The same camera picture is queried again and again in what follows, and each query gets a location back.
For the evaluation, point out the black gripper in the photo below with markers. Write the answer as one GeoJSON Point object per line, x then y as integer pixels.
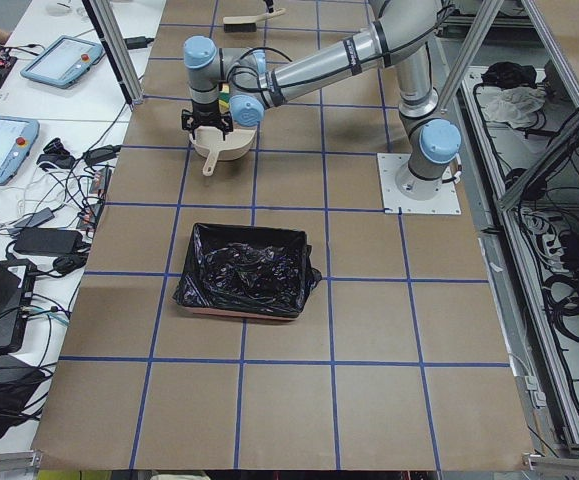
{"type": "Point", "coordinates": [205, 111]}

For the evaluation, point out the beige plastic dustpan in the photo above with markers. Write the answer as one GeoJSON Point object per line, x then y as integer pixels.
{"type": "Point", "coordinates": [209, 144]}

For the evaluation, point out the beige hand brush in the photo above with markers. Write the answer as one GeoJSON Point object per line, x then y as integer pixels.
{"type": "Point", "coordinates": [248, 23]}

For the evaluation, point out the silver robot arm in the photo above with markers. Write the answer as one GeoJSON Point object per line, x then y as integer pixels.
{"type": "Point", "coordinates": [234, 86]}

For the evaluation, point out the black lined trash bin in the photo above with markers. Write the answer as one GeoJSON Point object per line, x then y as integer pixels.
{"type": "Point", "coordinates": [253, 271]}

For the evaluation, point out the yellow green sponge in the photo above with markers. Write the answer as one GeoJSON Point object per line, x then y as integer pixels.
{"type": "Point", "coordinates": [224, 98]}

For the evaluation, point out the upper blue teach pendant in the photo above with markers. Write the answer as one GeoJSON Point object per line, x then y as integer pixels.
{"type": "Point", "coordinates": [63, 62]}

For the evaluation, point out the blue teach pendant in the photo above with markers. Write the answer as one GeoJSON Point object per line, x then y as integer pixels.
{"type": "Point", "coordinates": [63, 62]}
{"type": "Point", "coordinates": [1, 147]}

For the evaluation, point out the black power adapter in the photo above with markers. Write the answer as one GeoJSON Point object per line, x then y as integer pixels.
{"type": "Point", "coordinates": [47, 242]}

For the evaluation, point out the lower blue teach pendant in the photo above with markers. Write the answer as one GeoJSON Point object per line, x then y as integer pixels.
{"type": "Point", "coordinates": [1, 147]}

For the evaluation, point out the white crumpled cloth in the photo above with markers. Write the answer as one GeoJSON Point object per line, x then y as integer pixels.
{"type": "Point", "coordinates": [516, 107]}

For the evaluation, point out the aluminium frame post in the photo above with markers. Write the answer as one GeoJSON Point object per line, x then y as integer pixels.
{"type": "Point", "coordinates": [108, 31]}

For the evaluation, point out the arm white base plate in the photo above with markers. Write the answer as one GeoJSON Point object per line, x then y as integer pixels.
{"type": "Point", "coordinates": [403, 193]}

